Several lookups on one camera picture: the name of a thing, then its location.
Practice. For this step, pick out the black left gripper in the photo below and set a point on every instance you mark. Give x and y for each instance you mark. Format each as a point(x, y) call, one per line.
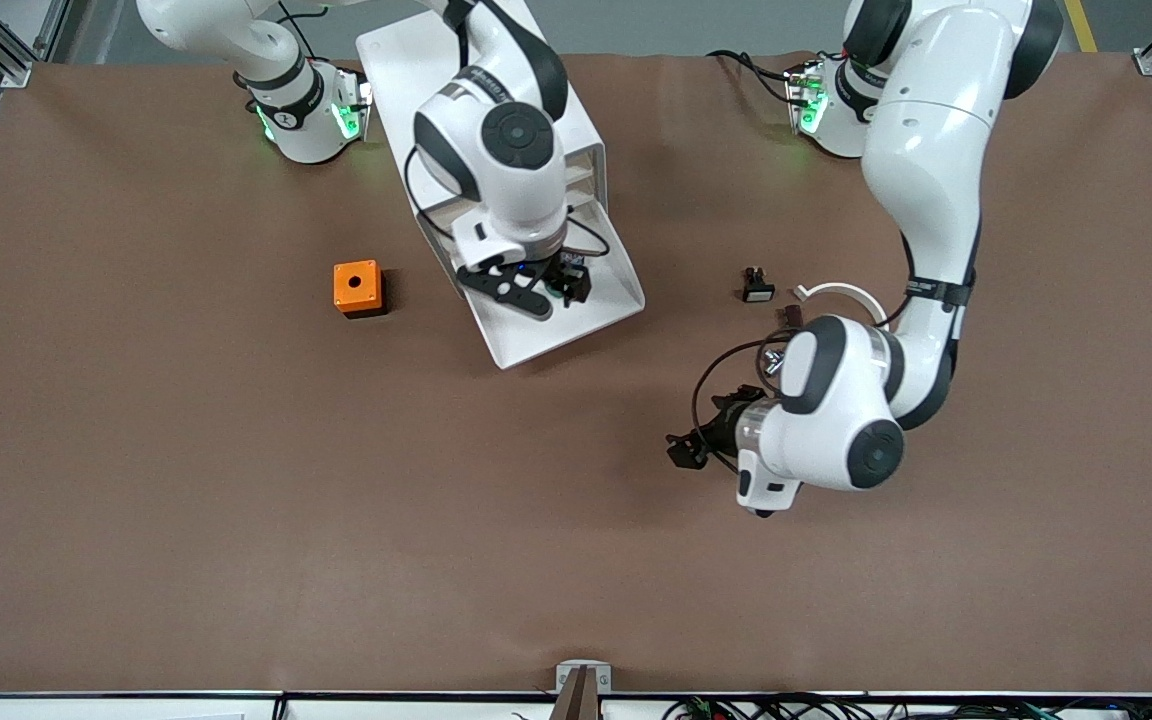
point(722, 428)

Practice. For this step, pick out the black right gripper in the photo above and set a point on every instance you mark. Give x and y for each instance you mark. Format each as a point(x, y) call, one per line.
point(570, 280)

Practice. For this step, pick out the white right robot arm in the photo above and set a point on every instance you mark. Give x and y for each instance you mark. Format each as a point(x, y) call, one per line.
point(496, 190)

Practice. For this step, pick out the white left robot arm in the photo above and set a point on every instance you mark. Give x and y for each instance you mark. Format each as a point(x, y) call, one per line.
point(936, 130)

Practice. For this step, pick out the chrome metal valve fitting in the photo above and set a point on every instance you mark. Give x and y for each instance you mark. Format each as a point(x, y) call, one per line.
point(772, 363)

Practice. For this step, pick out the brown table mat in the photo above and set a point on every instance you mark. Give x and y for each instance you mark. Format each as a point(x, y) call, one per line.
point(576, 550)

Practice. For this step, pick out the dark brown cylinder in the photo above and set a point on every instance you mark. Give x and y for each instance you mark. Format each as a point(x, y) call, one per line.
point(786, 315)

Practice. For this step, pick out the small black clip part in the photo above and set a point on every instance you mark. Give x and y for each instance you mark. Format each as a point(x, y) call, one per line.
point(758, 292)

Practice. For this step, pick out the white semicircular pipe clamp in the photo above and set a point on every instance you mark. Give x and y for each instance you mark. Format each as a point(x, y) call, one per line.
point(841, 288)

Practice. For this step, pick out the orange button enclosure box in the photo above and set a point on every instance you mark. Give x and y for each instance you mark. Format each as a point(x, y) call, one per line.
point(356, 285)

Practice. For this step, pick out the white table edge rail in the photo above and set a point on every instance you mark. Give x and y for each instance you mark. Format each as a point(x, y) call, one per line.
point(386, 708)

